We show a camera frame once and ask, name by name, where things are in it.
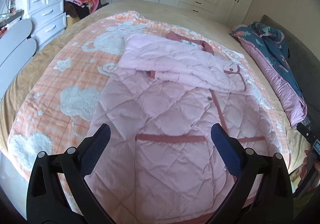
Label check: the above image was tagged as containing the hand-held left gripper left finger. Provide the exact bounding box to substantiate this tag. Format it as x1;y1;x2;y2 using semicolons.
26;123;119;224

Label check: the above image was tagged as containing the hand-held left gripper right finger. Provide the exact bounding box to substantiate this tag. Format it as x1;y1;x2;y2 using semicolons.
207;123;294;224

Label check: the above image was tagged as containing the pink quilted jacket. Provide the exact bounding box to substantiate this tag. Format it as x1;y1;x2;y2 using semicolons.
71;32;269;224

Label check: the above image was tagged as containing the orange plaid fleece blanket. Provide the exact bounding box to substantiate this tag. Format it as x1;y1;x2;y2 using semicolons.
7;10;293;217

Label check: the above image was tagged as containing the blue floral quilt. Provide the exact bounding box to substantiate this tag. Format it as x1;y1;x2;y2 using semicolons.
229;21;308;128

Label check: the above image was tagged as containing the white rounded desk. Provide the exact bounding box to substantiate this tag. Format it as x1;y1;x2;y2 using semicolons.
0;18;38;100

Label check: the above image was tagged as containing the white plastic drawer chest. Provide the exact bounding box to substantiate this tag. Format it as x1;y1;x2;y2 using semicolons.
15;0;67;42

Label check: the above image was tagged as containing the bed with beige sheet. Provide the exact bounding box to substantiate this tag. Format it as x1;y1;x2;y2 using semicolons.
0;0;315;204

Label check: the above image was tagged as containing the desk clutter pile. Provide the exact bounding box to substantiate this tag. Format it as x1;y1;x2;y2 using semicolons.
0;9;24;37

